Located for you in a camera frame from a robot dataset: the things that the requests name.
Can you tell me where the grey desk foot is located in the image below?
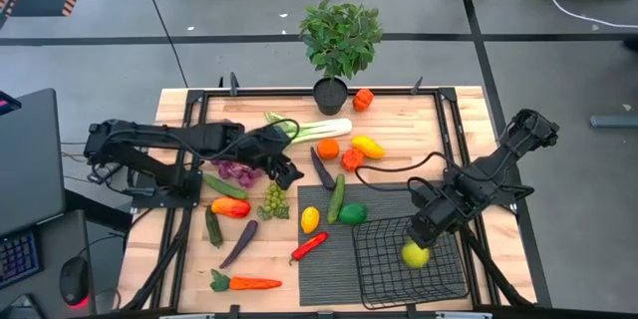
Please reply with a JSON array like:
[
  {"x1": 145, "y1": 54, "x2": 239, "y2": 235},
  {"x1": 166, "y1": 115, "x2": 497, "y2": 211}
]
[{"x1": 590, "y1": 114, "x2": 638, "y2": 129}]

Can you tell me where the yellow lemon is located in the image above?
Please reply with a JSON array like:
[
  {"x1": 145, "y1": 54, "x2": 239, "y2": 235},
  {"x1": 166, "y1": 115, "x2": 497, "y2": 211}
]
[{"x1": 300, "y1": 205, "x2": 321, "y2": 235}]

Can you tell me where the green avocado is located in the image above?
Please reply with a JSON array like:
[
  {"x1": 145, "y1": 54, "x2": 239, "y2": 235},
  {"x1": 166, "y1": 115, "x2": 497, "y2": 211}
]
[{"x1": 338, "y1": 202, "x2": 369, "y2": 226}]

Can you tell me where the dark green okra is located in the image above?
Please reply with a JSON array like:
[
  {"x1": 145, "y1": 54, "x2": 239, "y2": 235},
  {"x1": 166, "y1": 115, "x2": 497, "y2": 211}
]
[{"x1": 204, "y1": 204, "x2": 224, "y2": 249}]

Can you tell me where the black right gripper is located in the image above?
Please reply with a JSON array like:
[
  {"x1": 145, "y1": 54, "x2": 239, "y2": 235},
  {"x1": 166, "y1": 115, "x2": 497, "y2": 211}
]
[{"x1": 407, "y1": 183, "x2": 473, "y2": 249}]

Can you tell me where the purple onion braid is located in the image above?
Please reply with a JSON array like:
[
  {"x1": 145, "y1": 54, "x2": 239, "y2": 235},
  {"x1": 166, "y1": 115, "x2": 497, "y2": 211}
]
[{"x1": 211, "y1": 159, "x2": 265, "y2": 189}]

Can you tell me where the black computer mouse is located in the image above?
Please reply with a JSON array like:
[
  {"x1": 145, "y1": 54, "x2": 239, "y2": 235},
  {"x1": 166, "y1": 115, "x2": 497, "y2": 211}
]
[{"x1": 59, "y1": 255, "x2": 91, "y2": 306}]

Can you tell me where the dark grey computer monitor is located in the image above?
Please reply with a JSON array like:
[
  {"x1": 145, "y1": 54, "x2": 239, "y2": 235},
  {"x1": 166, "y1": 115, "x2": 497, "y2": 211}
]
[{"x1": 0, "y1": 88, "x2": 66, "y2": 236}]

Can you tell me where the dark grey side desk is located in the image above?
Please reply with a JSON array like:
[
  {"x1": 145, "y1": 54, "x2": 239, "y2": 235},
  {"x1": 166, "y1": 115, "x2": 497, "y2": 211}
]
[{"x1": 0, "y1": 208, "x2": 99, "y2": 319}]

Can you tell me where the round orange fruit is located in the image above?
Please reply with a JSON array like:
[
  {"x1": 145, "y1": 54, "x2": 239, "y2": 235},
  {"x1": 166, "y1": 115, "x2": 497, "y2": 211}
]
[{"x1": 316, "y1": 138, "x2": 341, "y2": 161}]

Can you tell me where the red orange mango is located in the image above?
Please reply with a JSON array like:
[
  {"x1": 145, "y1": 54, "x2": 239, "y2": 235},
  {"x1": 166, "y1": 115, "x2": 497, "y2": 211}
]
[{"x1": 210, "y1": 195, "x2": 252, "y2": 219}]

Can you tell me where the black metal table frame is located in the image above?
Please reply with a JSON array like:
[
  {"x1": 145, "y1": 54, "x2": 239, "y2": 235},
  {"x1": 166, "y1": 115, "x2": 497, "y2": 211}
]
[{"x1": 119, "y1": 72, "x2": 537, "y2": 313}]

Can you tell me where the grey woven placemat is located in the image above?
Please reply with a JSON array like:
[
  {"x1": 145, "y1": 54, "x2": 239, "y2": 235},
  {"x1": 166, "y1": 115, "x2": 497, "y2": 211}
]
[{"x1": 297, "y1": 182, "x2": 450, "y2": 308}]

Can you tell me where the green grape bunch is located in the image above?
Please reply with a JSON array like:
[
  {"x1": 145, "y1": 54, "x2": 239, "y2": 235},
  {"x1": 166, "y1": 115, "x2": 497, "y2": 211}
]
[{"x1": 256, "y1": 181, "x2": 291, "y2": 221}]

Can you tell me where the red chili pepper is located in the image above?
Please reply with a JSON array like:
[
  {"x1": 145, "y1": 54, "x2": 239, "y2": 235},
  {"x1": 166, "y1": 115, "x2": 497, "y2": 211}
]
[{"x1": 288, "y1": 230, "x2": 331, "y2": 266}]

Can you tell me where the yellow-green apple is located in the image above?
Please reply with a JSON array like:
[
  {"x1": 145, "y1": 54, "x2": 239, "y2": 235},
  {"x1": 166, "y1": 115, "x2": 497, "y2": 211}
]
[{"x1": 401, "y1": 240, "x2": 431, "y2": 270}]

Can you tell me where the orange carrot with green top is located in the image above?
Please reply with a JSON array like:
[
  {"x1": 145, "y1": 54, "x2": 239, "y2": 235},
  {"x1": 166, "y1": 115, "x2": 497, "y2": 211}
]
[{"x1": 209, "y1": 268, "x2": 283, "y2": 293}]

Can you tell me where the black wire basket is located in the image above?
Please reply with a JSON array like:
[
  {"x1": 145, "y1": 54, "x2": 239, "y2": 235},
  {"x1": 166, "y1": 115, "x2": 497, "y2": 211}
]
[{"x1": 351, "y1": 214, "x2": 470, "y2": 310}]

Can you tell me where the green plant in black pot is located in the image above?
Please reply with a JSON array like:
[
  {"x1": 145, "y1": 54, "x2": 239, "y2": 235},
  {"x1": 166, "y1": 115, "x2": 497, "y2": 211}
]
[{"x1": 298, "y1": 0, "x2": 384, "y2": 117}]

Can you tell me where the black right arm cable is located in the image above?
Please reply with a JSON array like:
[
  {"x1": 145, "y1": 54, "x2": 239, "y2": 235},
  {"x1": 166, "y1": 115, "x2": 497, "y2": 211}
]
[{"x1": 354, "y1": 152, "x2": 450, "y2": 195}]

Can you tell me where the red-orange toy pumpkin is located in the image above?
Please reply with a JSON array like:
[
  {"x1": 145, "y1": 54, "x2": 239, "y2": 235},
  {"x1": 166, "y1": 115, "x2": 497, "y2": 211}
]
[{"x1": 340, "y1": 148, "x2": 366, "y2": 172}]

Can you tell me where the yellow orange mango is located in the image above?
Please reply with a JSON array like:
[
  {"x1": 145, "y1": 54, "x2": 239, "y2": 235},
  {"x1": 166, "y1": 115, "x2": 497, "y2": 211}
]
[{"x1": 351, "y1": 135, "x2": 386, "y2": 160}]

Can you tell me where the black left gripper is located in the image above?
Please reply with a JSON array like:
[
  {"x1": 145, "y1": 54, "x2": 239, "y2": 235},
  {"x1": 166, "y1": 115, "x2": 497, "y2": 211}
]
[{"x1": 241, "y1": 125, "x2": 305, "y2": 191}]

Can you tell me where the black device with pink light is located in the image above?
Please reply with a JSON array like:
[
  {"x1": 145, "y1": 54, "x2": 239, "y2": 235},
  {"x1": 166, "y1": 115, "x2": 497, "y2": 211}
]
[{"x1": 0, "y1": 90, "x2": 22, "y2": 117}]

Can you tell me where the purple eggplant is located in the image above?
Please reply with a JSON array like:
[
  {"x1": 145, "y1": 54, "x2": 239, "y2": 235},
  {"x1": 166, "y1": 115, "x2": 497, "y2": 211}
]
[{"x1": 218, "y1": 219, "x2": 259, "y2": 270}]

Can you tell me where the backlit computer keyboard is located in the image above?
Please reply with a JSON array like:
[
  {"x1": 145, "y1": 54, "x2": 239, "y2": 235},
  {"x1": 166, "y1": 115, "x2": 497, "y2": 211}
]
[{"x1": 0, "y1": 228, "x2": 42, "y2": 290}]

